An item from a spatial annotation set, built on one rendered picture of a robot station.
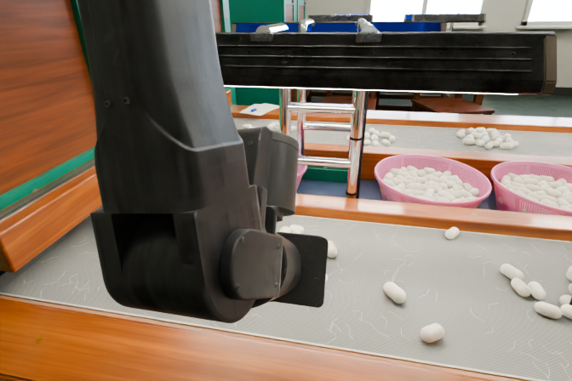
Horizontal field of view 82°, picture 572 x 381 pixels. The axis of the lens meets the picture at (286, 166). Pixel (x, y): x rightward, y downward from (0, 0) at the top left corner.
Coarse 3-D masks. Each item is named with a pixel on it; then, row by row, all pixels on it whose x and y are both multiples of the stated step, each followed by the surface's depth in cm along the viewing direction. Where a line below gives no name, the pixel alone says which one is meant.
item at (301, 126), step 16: (304, 96) 91; (352, 96) 89; (304, 112) 93; (304, 128) 95; (320, 128) 94; (336, 128) 93; (304, 144) 97; (304, 176) 100; (320, 176) 99; (336, 176) 98
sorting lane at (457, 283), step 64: (64, 256) 60; (384, 256) 59; (448, 256) 59; (512, 256) 59; (192, 320) 47; (256, 320) 47; (320, 320) 47; (384, 320) 47; (448, 320) 47; (512, 320) 47
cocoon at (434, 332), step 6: (432, 324) 44; (438, 324) 44; (420, 330) 44; (426, 330) 43; (432, 330) 43; (438, 330) 43; (420, 336) 44; (426, 336) 43; (432, 336) 43; (438, 336) 43
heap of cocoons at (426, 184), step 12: (396, 168) 91; (408, 168) 92; (432, 168) 91; (384, 180) 85; (396, 180) 85; (408, 180) 85; (420, 180) 86; (432, 180) 85; (444, 180) 85; (456, 180) 85; (408, 192) 80; (420, 192) 79; (432, 192) 80; (444, 192) 80; (456, 192) 79; (468, 192) 79
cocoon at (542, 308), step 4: (536, 304) 48; (540, 304) 47; (544, 304) 47; (548, 304) 47; (536, 308) 47; (540, 308) 47; (544, 308) 47; (548, 308) 47; (552, 308) 46; (556, 308) 46; (540, 312) 47; (544, 312) 47; (548, 312) 46; (552, 312) 46; (556, 312) 46; (560, 312) 46; (548, 316) 47; (552, 316) 46; (556, 316) 46; (560, 316) 46
